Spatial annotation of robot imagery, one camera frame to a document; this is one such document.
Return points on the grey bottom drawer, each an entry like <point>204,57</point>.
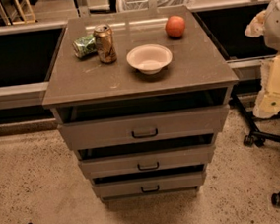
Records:
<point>176,181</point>

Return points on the grey drawer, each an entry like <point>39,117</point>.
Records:
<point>147,162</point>
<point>146,127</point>
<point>176,181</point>

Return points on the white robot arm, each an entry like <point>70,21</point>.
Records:
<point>267,24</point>

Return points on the grey drawer cabinet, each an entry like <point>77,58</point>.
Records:
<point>85,89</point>

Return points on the grey top drawer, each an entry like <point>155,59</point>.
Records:
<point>146,127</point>

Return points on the grey middle drawer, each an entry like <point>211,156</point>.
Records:
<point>147,162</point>

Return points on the white paper bowl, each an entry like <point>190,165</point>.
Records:
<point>150,58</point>

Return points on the green crushed can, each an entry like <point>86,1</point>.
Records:
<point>84,46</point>

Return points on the gold soda can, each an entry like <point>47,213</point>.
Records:
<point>104,43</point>

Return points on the red apple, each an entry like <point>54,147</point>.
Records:
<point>175,26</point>

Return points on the black office chair base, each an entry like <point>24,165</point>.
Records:
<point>255,136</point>

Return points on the white wire basket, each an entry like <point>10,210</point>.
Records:
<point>132,5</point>

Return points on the wooden chair frame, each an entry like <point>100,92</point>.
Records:
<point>16,12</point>

